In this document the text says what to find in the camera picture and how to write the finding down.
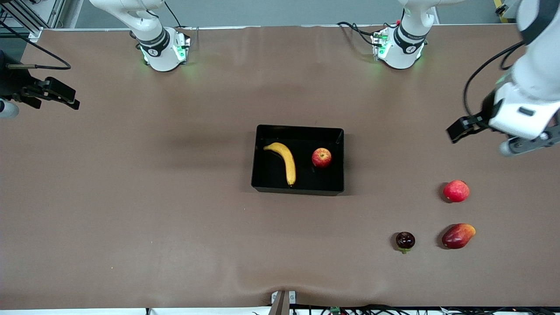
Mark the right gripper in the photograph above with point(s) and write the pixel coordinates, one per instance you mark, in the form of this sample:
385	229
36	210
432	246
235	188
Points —
13	84

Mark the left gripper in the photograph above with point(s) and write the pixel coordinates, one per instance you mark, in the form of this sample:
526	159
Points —
484	110

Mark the red yellow striped apple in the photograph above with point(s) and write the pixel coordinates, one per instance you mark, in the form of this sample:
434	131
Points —
321	158

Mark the yellow banana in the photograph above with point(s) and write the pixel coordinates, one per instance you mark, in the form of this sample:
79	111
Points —
288	164

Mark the black plastic box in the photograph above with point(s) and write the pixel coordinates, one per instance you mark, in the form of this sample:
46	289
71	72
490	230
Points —
271	175

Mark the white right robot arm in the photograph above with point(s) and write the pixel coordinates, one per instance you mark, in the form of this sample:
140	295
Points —
159	52

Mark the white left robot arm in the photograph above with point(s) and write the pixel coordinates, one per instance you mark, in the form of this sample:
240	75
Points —
542	52

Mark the plain red apple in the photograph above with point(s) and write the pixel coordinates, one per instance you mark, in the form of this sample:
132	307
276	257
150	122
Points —
456	191

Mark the red mango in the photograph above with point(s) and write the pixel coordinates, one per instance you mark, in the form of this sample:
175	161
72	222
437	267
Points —
458	236

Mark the dark purple mangosteen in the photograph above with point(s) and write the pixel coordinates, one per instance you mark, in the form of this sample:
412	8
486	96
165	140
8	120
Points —
405	241

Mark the metal table edge clamp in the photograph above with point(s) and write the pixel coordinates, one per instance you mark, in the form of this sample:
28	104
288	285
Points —
283	302

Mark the aluminium frame rails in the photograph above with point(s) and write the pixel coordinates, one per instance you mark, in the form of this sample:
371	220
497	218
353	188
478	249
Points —
30	19

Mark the aluminium frame with yellow part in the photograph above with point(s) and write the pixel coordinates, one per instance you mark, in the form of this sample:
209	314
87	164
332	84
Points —
505	9

